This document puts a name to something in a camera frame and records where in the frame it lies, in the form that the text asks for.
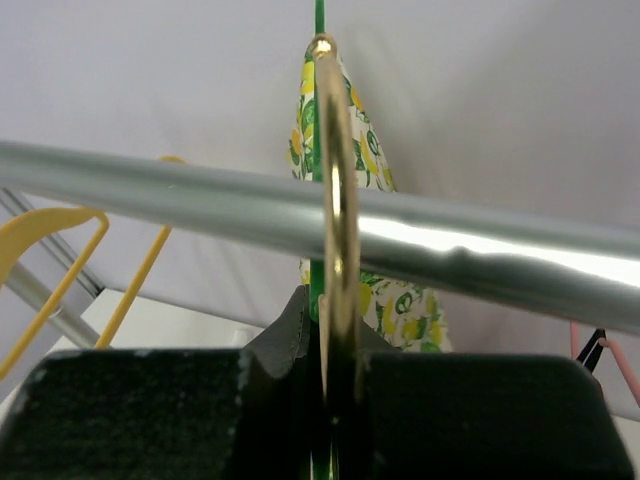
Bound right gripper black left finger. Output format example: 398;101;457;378
1;287;311;479

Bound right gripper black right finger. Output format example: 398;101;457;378
349;328;635;479

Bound lemon print skirt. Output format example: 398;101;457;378
286;53;453;353

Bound green plastic hanger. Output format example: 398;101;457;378
308;1;360;479

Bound yellow plastic hanger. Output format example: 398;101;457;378
0;154;187;381

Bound clothes rack metal white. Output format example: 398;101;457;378
1;142;639;334

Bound pink wire hanger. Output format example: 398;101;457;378
569;321;639;404

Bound left aluminium frame post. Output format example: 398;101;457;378
1;188;106;297

